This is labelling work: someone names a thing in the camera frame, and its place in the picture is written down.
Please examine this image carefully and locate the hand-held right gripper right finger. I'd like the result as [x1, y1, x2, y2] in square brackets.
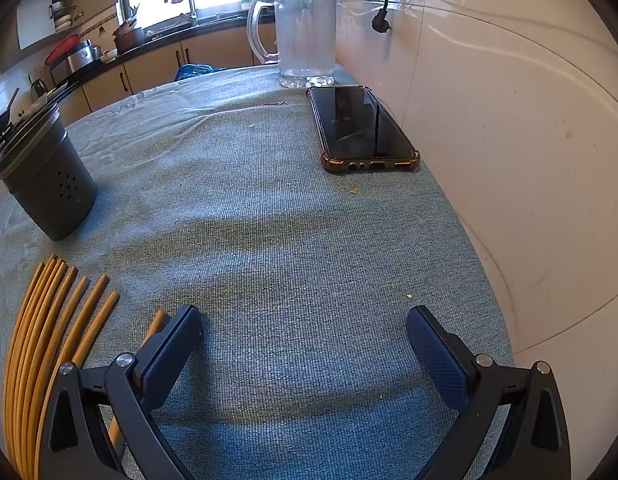
[406, 305, 572, 480]

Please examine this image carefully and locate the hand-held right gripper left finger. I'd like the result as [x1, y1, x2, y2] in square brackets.
[36, 304, 204, 480]

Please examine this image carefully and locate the wooden chopstick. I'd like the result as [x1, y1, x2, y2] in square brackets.
[107, 310, 167, 448]

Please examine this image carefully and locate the row of wooden chopsticks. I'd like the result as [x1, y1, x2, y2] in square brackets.
[3, 254, 120, 480]

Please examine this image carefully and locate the grey perforated utensil holder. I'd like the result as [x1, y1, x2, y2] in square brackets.
[0, 102, 98, 242]

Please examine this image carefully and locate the blue-grey tablecloth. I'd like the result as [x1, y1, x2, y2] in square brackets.
[0, 62, 516, 480]

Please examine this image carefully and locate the blue plastic bag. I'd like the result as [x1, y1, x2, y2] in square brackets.
[175, 63, 215, 82]

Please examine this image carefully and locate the steel cooking pot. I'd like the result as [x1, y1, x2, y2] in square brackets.
[66, 40, 102, 74]

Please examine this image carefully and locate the brown cooking pot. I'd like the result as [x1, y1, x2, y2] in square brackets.
[113, 26, 148, 55]

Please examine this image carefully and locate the red pot lid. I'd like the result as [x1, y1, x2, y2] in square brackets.
[44, 34, 80, 66]

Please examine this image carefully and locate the stack of white dishes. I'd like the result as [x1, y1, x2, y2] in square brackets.
[51, 1, 76, 32]

